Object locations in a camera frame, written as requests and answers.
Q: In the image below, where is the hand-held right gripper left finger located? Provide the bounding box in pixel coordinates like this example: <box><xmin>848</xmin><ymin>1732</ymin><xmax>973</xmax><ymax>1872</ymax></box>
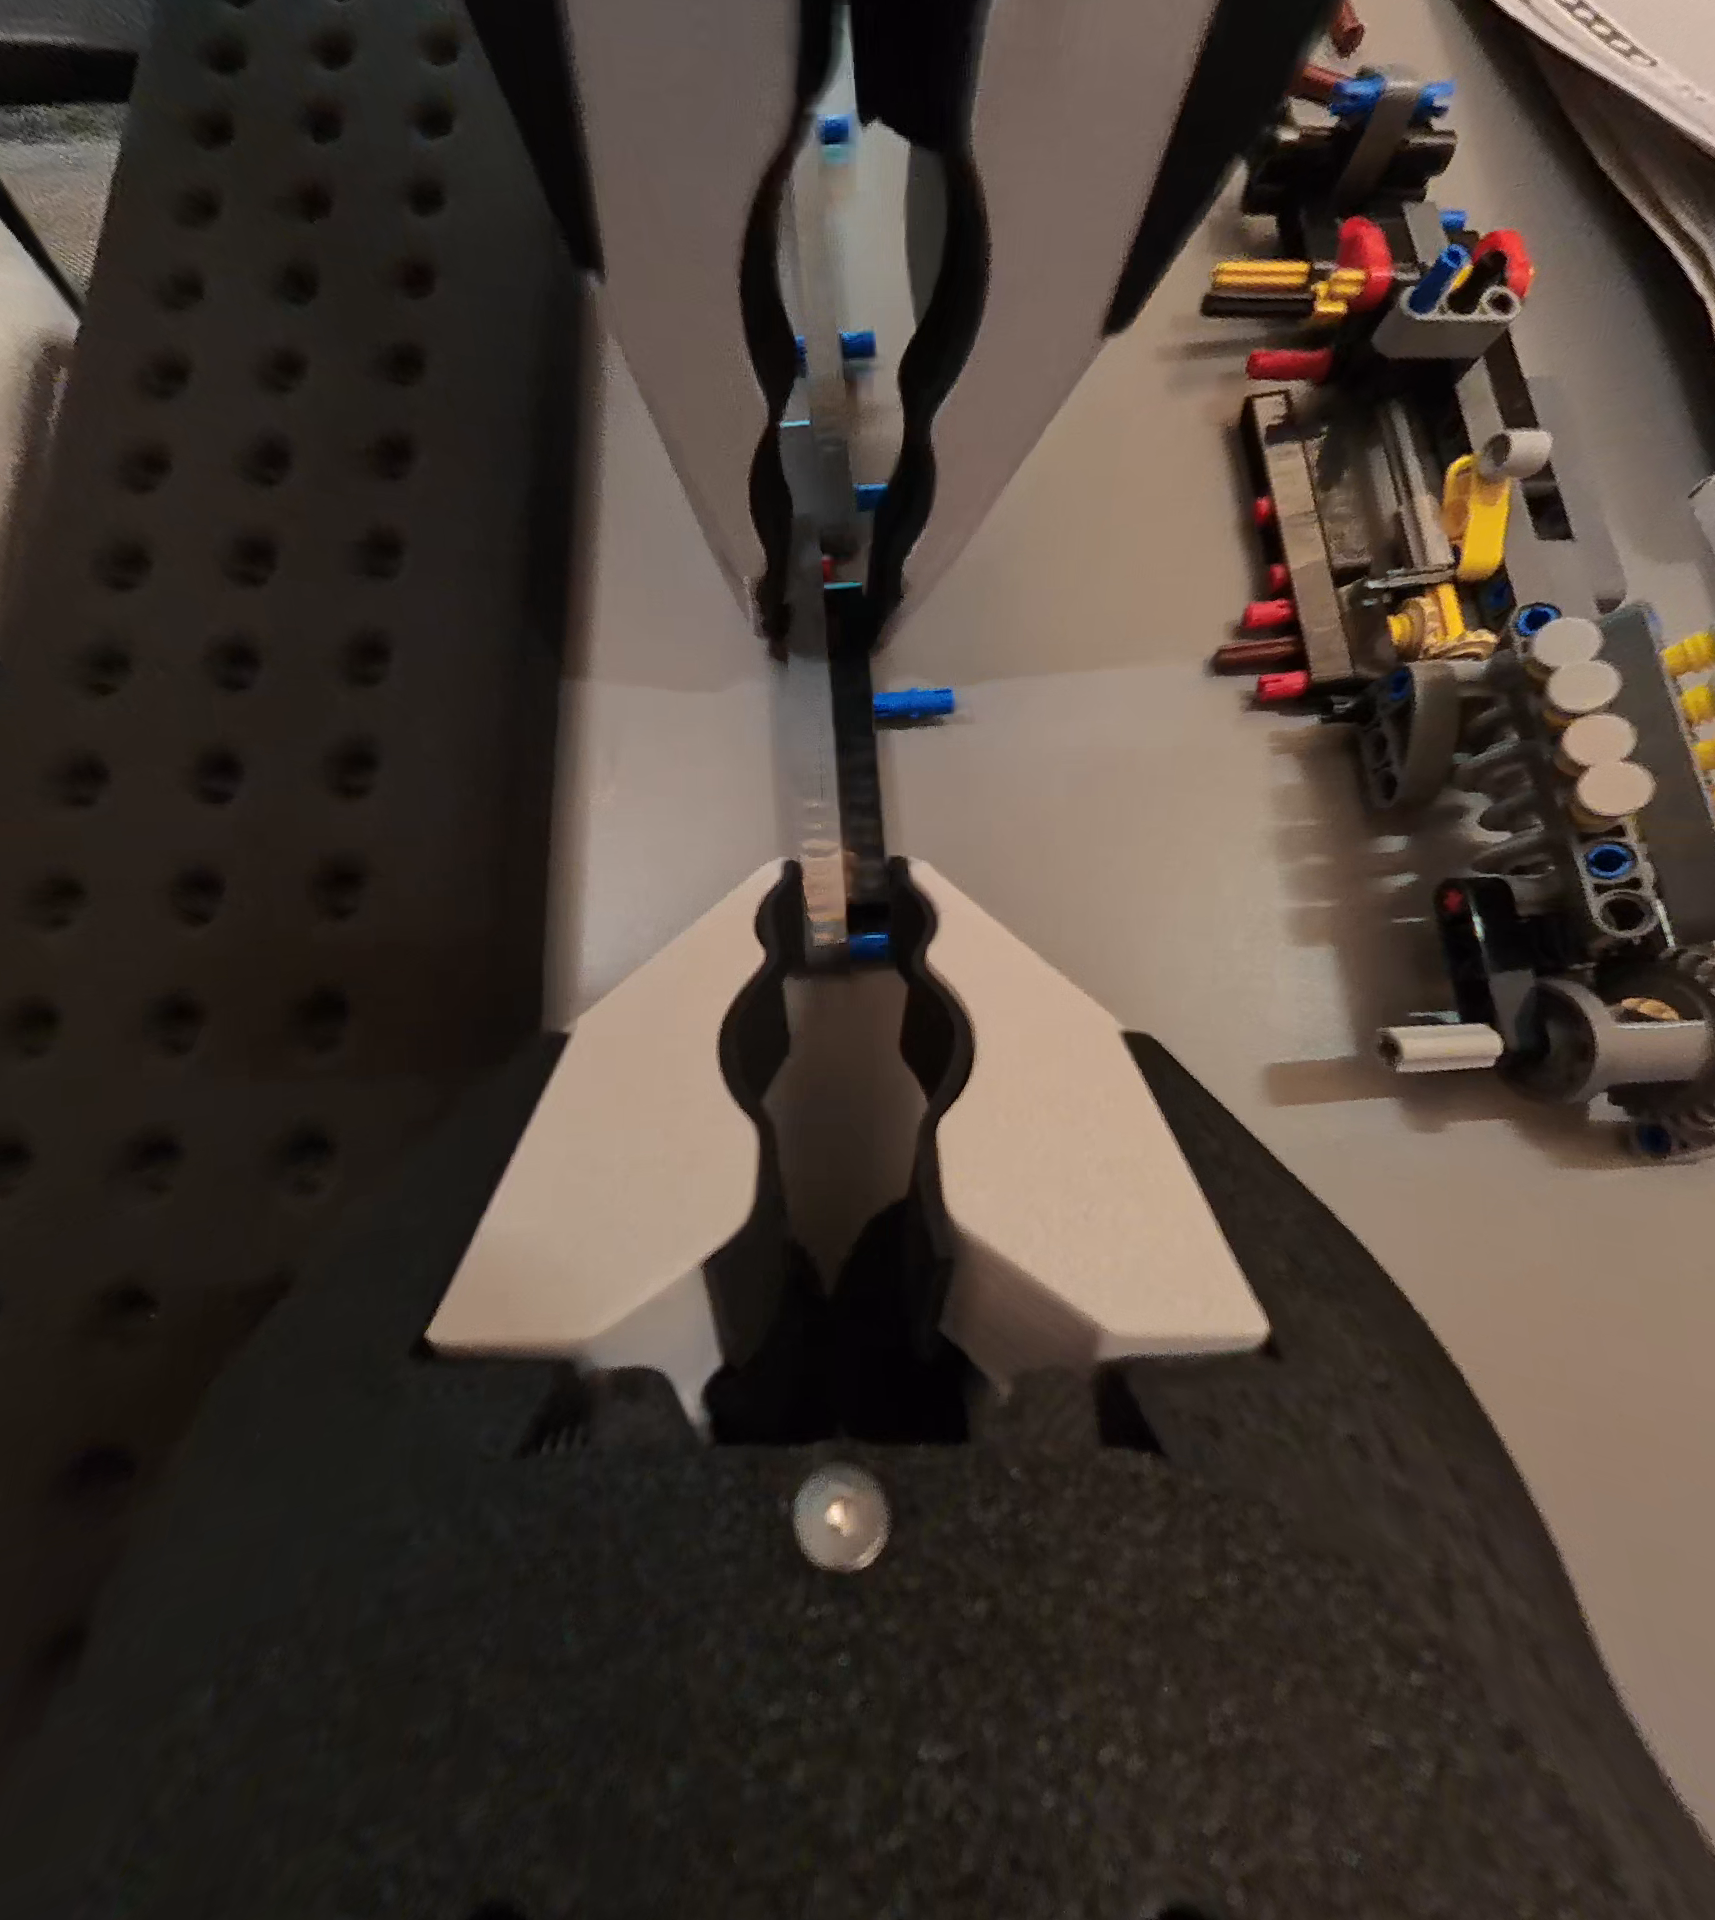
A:
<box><xmin>425</xmin><ymin>860</ymin><xmax>819</xmax><ymax>1377</ymax></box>

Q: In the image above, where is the long dark grey lego beam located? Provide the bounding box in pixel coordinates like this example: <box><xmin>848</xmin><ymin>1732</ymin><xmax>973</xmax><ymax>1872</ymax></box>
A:
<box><xmin>775</xmin><ymin>82</ymin><xmax>889</xmax><ymax>970</ymax></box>

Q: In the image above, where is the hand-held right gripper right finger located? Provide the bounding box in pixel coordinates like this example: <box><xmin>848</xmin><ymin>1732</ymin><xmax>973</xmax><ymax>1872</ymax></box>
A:
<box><xmin>889</xmin><ymin>860</ymin><xmax>1276</xmax><ymax>1384</ymax></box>

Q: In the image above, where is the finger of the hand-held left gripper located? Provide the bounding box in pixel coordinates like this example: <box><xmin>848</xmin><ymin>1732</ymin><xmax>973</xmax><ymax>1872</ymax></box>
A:
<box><xmin>853</xmin><ymin>0</ymin><xmax>1226</xmax><ymax>656</ymax></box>
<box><xmin>560</xmin><ymin>0</ymin><xmax>814</xmax><ymax>656</ymax></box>

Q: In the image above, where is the lego car chassis assembly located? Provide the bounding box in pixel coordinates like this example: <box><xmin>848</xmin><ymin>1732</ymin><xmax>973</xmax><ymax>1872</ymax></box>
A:
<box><xmin>1200</xmin><ymin>64</ymin><xmax>1715</xmax><ymax>1161</ymax></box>

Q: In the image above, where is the instruction booklet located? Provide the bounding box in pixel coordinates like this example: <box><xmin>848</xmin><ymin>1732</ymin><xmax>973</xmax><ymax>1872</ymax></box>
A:
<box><xmin>1477</xmin><ymin>0</ymin><xmax>1715</xmax><ymax>840</ymax></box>

